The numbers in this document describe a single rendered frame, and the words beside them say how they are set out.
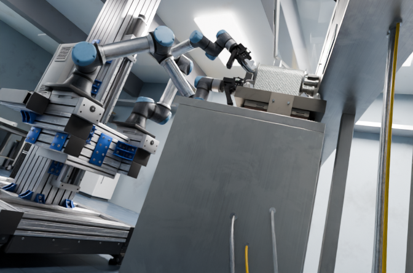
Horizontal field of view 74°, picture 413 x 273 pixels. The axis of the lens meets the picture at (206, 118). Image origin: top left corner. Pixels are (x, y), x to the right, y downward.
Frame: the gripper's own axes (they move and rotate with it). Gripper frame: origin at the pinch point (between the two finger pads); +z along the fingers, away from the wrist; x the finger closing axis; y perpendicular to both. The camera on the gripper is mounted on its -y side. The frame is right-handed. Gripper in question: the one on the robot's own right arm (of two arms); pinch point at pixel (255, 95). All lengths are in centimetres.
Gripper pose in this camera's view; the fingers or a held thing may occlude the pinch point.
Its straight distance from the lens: 150.2
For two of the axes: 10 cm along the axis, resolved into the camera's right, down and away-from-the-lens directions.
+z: 9.3, 2.0, -3.0
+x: 2.1, 3.7, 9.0
